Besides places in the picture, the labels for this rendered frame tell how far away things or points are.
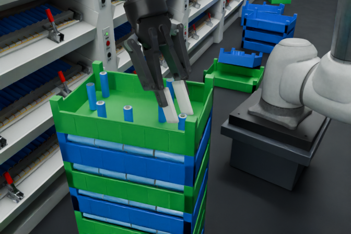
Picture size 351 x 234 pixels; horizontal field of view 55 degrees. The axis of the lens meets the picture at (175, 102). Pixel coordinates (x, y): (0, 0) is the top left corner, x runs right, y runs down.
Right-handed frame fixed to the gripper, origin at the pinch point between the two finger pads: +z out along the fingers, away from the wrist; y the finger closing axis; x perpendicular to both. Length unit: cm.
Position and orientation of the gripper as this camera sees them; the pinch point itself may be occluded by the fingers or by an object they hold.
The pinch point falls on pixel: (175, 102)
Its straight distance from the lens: 64.3
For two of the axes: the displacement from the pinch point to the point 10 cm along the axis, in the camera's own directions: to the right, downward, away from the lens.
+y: 7.2, -3.6, 6.0
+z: 2.9, 9.3, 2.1
